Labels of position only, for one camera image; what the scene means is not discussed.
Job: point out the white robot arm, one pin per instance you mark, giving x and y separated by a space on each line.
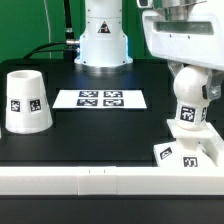
103 44

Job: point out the white lamp bulb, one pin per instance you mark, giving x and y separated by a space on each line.
191 105

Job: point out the white lamp base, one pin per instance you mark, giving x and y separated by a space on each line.
185 151

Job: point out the white lamp shade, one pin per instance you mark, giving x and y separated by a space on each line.
27 109

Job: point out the white marker sheet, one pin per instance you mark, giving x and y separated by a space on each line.
100 99

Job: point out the white front rail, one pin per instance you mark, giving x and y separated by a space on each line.
110 181

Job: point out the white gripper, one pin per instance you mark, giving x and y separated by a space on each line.
187 31

